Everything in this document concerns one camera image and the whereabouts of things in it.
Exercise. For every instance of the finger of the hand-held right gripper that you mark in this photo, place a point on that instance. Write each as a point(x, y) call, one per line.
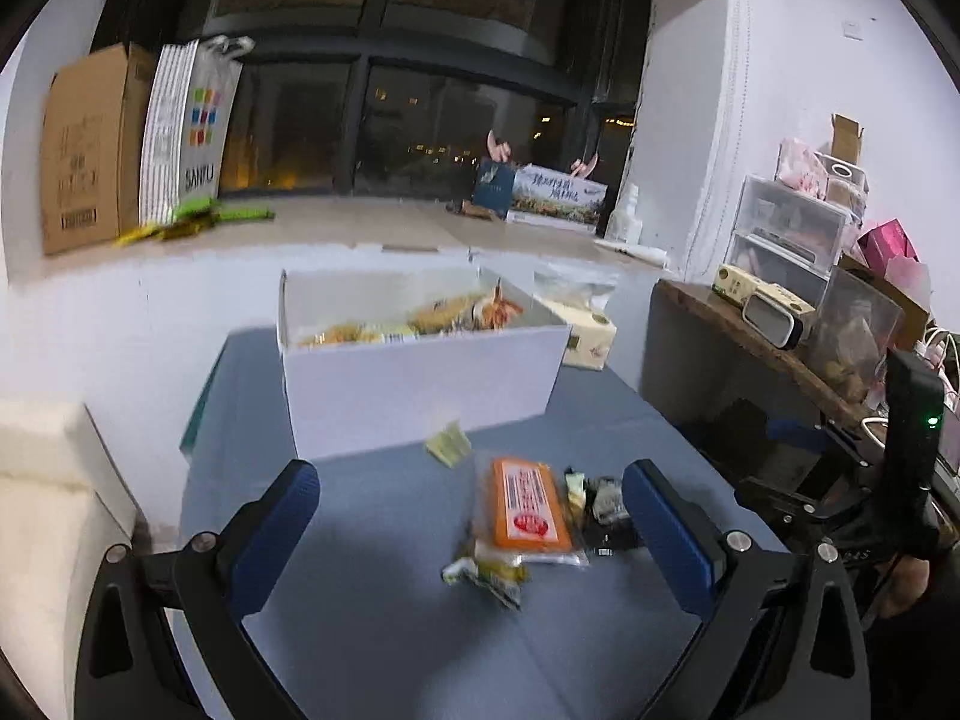
point(787, 502)
point(799, 435)

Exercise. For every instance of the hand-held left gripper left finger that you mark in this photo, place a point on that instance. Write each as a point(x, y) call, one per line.
point(274, 521)

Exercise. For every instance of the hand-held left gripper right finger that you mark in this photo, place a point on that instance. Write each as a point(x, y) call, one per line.
point(667, 532)

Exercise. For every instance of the black snack packet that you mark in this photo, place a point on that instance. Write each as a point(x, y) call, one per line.
point(611, 517)

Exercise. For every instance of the small cream snack packet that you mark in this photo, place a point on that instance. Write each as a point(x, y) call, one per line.
point(575, 491)

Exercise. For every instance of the small green white packet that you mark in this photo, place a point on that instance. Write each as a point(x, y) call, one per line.
point(487, 581)

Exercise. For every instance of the small pale yellow packet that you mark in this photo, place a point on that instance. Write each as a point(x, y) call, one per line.
point(448, 446)

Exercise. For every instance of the white cardboard box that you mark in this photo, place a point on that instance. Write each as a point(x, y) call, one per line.
point(420, 397)

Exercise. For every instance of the beige biscuit packet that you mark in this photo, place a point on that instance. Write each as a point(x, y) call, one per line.
point(442, 313)

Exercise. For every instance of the red orange snack packet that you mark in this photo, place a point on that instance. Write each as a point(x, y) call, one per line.
point(501, 310)

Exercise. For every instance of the person's right hand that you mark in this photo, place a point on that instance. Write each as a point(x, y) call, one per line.
point(907, 585)

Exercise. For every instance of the clear plastic container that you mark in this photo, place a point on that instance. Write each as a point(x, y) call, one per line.
point(855, 330)

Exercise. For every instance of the white black case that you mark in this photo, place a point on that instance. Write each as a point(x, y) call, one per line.
point(772, 319)

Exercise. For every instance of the wooden side table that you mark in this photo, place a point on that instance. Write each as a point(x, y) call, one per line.
point(690, 345)

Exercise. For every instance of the yellow spotted box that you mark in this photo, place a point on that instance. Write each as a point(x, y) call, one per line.
point(742, 281)

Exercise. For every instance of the clear plastic drawer unit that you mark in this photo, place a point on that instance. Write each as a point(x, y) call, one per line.
point(787, 229)

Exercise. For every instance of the cream tissue pack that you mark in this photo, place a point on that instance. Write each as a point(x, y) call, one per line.
point(589, 337)

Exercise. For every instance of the pink gift box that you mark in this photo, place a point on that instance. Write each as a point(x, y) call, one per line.
point(892, 244)

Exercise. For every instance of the white sofa cushion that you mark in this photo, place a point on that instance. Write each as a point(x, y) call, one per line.
point(45, 525)

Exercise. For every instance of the white tube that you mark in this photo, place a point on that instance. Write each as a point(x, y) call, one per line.
point(634, 251)

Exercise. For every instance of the clear white storage box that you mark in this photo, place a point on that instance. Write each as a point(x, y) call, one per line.
point(844, 180)

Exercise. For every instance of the clear zip bag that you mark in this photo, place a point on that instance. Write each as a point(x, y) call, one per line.
point(577, 286)

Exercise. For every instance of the pink floral pouch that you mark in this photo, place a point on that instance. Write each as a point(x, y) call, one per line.
point(799, 165)

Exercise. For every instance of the white plastic bottle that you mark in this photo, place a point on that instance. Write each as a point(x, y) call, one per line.
point(625, 219)

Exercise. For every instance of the small open cardboard box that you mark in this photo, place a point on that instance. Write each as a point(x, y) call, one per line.
point(847, 139)

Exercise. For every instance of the pile of green yellow packets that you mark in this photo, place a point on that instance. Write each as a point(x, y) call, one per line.
point(202, 214)

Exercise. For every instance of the long landscape print box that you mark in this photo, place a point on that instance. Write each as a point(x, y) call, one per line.
point(559, 195)

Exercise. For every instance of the pink antler ornament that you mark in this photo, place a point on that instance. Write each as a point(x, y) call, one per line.
point(500, 146)
point(585, 166)

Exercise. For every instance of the brown packets on sill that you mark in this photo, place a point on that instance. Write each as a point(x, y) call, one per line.
point(474, 208)

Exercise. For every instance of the dark blue box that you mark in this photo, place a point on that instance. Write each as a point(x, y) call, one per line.
point(493, 186)

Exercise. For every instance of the polka dot paper bag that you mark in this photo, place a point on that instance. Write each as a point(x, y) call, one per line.
point(161, 142)

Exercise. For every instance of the white shopping bag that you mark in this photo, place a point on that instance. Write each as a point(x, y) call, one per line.
point(210, 127)

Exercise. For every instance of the large brown cardboard box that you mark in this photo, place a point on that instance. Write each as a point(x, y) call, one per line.
point(82, 157)

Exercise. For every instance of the white wall switch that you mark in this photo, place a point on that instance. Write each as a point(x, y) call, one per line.
point(853, 28)

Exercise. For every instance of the black window frame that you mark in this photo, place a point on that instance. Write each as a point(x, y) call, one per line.
point(367, 60)

